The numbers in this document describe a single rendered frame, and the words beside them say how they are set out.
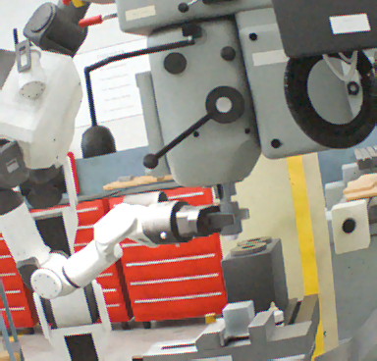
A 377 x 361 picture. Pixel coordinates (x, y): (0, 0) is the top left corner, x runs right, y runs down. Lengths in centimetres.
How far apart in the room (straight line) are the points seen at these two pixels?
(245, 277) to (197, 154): 53
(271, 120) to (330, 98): 13
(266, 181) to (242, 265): 140
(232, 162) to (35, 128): 51
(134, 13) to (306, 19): 43
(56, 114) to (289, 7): 82
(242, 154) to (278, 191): 182
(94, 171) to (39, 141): 921
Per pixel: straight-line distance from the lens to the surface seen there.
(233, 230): 192
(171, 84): 185
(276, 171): 366
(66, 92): 223
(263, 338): 186
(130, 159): 1125
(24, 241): 214
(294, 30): 154
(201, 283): 660
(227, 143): 183
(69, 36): 233
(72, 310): 251
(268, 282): 229
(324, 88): 179
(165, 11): 183
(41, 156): 221
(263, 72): 180
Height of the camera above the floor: 145
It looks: 3 degrees down
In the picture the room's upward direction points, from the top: 10 degrees counter-clockwise
